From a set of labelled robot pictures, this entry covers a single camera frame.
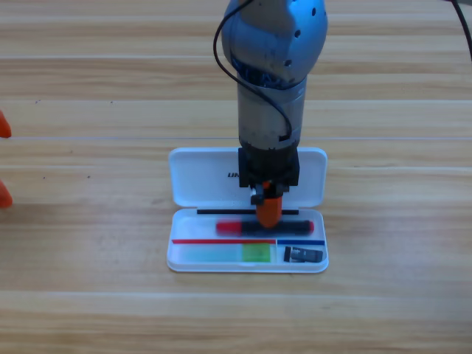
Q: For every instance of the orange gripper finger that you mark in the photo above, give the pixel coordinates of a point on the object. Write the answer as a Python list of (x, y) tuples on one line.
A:
[(5, 197), (4, 127)]

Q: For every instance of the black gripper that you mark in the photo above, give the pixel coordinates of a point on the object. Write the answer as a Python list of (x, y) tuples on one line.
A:
[(269, 166)]

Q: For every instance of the red and black marker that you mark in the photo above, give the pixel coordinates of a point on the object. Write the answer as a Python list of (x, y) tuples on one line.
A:
[(228, 227)]

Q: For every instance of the green glue stick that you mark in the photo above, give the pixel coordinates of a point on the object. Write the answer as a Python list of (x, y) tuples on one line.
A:
[(254, 253)]

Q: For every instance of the black eraser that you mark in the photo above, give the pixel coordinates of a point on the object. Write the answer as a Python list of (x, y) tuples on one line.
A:
[(304, 254)]

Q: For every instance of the white Unitree pencil case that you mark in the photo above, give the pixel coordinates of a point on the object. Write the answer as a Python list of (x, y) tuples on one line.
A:
[(199, 173)]

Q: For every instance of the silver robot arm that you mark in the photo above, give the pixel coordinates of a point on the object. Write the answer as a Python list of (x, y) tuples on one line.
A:
[(273, 55)]

